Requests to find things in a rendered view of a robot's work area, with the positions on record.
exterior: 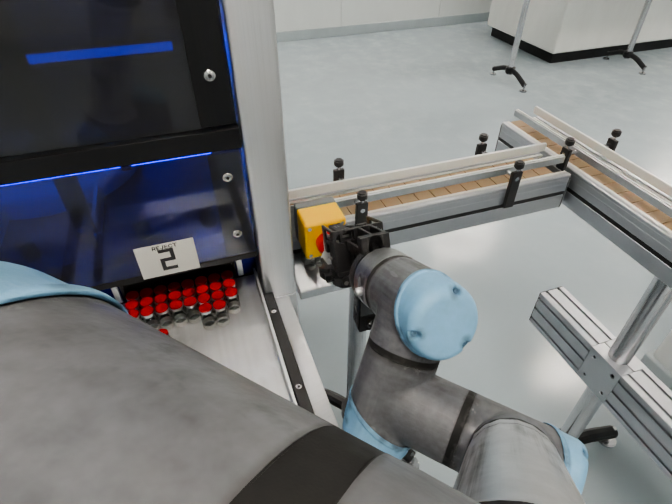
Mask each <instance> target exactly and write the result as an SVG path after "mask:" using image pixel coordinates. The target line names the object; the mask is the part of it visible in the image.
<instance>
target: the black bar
mask: <svg viewBox="0 0 672 504"><path fill-rule="evenodd" d="M263 295H264V298H265V301H266V305H267V308H268V311H269V315H270V318H271V321H272V324H273V328H274V331H275V334H276V337H277V341H278V344H279V347H280V350H281V354H282V357H283V360H284V363H285V367H286V370H287V373H288V376H289V380H290V383H291V386H292V389H293V393H294V396H295V399H296V402H297V405H298V406H300V407H302V408H304V409H305V410H307V411H309V412H311V413H313V414H315V413H314V410H313V407H312V404H311V402H310V399H309V396H308V393H307V390H306V387H305V384H304V381H303V378H302V375H301V373H300V370H299V367H298V364H297V361H296V358H295V355H294V352H293V349H292V346H291V344H290V341H289V338H288V335H287V332H286V329H285V326H284V323H283V320H282V317H281V315H280V312H279V309H278V306H277V303H276V300H275V297H274V294H273V292H270V293H266V294H263Z"/></svg>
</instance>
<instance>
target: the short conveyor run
mask: <svg viewBox="0 0 672 504"><path fill-rule="evenodd" d="M488 137H489V135H488V134H486V133H481V134H480V135H479V140H480V141H481V143H479V144H477V146H476V150H475V155H474V156H468V157H463V158H457V159H452V160H447V161H441V162H436V163H430V164H425V165H420V166H414V167H409V168H403V169H398V170H392V171H387V172H382V173H376V174H371V175H365V176H360V177H355V178H349V179H344V171H345V170H344V168H341V167H342V166H343V165H344V160H343V159H342V158H336V159H335V160H334V166H336V167H337V169H333V182H328V183H322V184H317V185H311V186H306V187H300V188H295V189H290V190H289V203H290V206H291V205H294V204H295V203H299V202H304V201H309V200H315V199H320V198H325V197H330V196H332V197H333V198H334V200H335V201H336V203H337V205H338V207H339V208H340V210H341V211H342V213H343V215H344V216H345V218H346V224H349V225H354V226H355V227H356V224H359V223H363V222H366V223H367V218H366V216H370V217H373V218H375V219H377V220H380V221H382V222H383V230H384V231H386V232H388V233H389V238H390V246H391V245H395V244H399V243H404V242H408V241H412V240H417V239H421V238H426V237H430V236H434V235H439V234H443V233H447V232H452V231H456V230H460V229H465V228H469V227H473V226H478V225H482V224H487V223H491V222H495V221H500V220H504V219H508V218H513V217H517V216H521V215H526V214H530V213H534V212H539V211H543V210H547V209H552V208H556V207H560V205H561V203H562V200H563V198H564V195H565V192H566V190H567V187H568V184H569V182H570V179H571V177H570V176H571V174H570V173H568V172H566V171H561V170H560V169H558V168H557V167H556V166H554V165H555V164H560V163H563V162H564V160H565V156H564V154H561V155H555V156H550V157H545V158H543V157H542V156H543V155H542V154H540V153H539V152H541V151H545V148H546V145H547V143H539V144H533V145H528V146H522V147H517V148H512V149H506V150H501V151H495V152H490V153H488V152H486V148H487V143H485V142H486V141H487V140H488Z"/></svg>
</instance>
